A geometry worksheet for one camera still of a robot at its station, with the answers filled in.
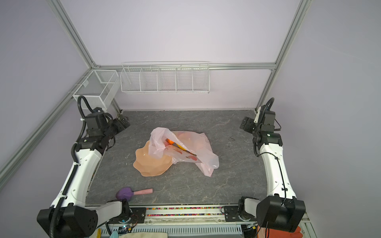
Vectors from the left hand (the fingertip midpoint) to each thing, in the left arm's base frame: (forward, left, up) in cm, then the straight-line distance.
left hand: (122, 121), depth 76 cm
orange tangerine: (-10, -24, -6) cm, 27 cm away
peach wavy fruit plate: (-12, -8, -29) cm, 32 cm away
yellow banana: (-14, -31, -7) cm, 35 cm away
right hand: (-3, -67, -2) cm, 67 cm away
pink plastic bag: (-14, -31, -7) cm, 35 cm away
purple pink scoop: (-28, +2, -28) cm, 39 cm away
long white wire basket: (+41, -37, -2) cm, 55 cm away
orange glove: (-51, -72, -28) cm, 93 cm away
